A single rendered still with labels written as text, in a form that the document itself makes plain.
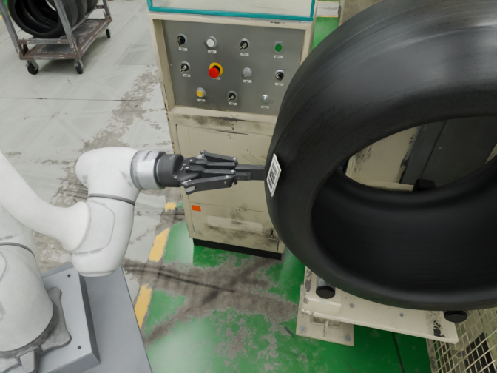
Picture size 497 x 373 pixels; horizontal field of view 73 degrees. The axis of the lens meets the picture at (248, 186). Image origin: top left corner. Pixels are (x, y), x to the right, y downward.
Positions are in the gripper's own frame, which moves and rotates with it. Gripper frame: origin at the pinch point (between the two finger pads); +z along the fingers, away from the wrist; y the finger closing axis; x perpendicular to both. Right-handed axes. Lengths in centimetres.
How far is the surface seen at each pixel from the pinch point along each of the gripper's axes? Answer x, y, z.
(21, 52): 47, 243, -301
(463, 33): -28.5, -8.7, 30.2
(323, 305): 32.1, -10.3, 15.2
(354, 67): -24.9, -8.1, 18.6
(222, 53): -2, 64, -23
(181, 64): 1, 63, -40
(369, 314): 38.3, -8.0, 26.3
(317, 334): 116, 21, 12
